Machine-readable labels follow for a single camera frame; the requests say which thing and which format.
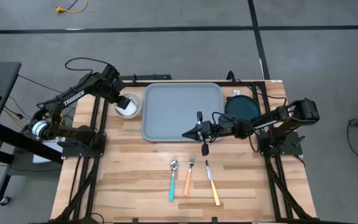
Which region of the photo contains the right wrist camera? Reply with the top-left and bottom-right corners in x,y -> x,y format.
218,113 -> 241,130

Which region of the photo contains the grey plastic tray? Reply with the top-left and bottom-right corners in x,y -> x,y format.
140,82 -> 225,143

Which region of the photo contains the knife with yellow handle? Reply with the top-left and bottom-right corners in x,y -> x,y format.
204,159 -> 221,207

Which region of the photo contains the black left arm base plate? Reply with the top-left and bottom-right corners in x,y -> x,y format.
61,132 -> 107,158

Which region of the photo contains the dark blue plate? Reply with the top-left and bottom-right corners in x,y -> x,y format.
224,95 -> 262,122

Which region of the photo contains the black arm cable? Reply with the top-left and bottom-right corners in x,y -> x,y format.
211,111 -> 260,153
64,57 -> 113,74

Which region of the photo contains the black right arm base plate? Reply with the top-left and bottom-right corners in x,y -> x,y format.
256,130 -> 304,158

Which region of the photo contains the white ribbed bowl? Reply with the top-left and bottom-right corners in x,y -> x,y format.
114,92 -> 143,119

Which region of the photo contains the yellow extension cord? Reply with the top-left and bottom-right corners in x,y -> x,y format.
55,0 -> 89,14

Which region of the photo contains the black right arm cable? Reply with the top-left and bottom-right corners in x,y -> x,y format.
211,111 -> 260,153

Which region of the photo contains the fork with orange handle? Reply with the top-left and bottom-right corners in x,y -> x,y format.
183,154 -> 196,197

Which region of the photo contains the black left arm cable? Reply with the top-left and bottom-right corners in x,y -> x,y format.
64,57 -> 113,74

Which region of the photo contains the spoon with teal handle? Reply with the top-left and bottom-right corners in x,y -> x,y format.
168,159 -> 179,202

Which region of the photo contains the black aluminium table frame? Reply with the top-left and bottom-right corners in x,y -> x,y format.
50,79 -> 318,224

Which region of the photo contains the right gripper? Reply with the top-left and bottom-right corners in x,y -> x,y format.
181,111 -> 220,157

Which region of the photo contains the white paper sheet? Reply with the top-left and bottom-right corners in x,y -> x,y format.
32,136 -> 63,164

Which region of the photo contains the black power strip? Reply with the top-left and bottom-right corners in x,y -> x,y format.
119,73 -> 173,82

